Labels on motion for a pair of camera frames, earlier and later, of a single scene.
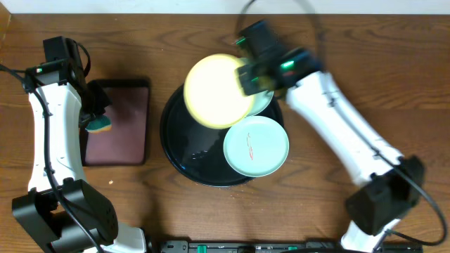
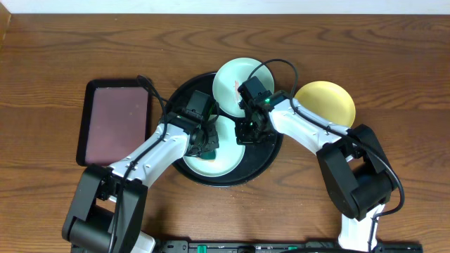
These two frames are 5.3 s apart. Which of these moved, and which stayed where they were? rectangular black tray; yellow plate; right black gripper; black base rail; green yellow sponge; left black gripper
Moved: yellow plate; left black gripper; green yellow sponge; right black gripper
Stayed: rectangular black tray; black base rail
